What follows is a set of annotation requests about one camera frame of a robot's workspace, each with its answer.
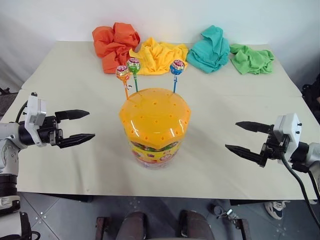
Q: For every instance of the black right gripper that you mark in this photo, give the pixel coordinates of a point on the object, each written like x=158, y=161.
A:
x=273, y=147

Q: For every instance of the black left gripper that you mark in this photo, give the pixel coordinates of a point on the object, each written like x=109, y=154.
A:
x=51, y=131

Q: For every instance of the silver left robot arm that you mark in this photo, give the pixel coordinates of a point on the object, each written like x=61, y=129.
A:
x=7, y=150

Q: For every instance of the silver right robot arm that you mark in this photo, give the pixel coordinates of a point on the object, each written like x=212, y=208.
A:
x=311, y=160

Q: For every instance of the orange wrapped lollipop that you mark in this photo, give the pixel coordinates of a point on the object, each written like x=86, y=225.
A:
x=123, y=75

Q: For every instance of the yellow lollipop display jar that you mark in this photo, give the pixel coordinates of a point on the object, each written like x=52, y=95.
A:
x=154, y=125

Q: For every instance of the green wrapped lollipop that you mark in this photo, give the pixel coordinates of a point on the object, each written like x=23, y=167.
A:
x=134, y=66

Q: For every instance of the blue wrapped lollipop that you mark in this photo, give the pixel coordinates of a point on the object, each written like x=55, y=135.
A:
x=177, y=68

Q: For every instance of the white sneaker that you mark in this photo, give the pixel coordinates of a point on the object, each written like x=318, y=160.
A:
x=275, y=208

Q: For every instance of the black caster wheel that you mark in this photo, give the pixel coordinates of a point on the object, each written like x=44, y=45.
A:
x=220, y=211

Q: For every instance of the green crumpled cloth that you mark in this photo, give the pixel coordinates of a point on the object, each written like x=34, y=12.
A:
x=251, y=60

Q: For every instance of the orange crumpled cloth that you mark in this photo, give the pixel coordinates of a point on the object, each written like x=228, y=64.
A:
x=113, y=46

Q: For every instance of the teal crumpled cloth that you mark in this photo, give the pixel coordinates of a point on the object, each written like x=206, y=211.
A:
x=210, y=51

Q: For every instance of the dark rounded shape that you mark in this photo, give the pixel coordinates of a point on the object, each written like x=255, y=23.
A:
x=132, y=226
x=196, y=225

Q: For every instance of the yellow crumpled cloth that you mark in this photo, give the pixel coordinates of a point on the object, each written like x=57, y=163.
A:
x=157, y=57

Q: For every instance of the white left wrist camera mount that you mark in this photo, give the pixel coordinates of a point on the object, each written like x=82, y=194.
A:
x=36, y=112

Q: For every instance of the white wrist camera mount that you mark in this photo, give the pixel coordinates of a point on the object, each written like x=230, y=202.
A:
x=288, y=130
x=36, y=112

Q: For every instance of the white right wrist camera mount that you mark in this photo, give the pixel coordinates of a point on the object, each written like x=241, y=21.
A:
x=288, y=130

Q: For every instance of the rusty metal bracket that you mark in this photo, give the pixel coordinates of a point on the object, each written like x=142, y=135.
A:
x=101, y=227
x=241, y=228

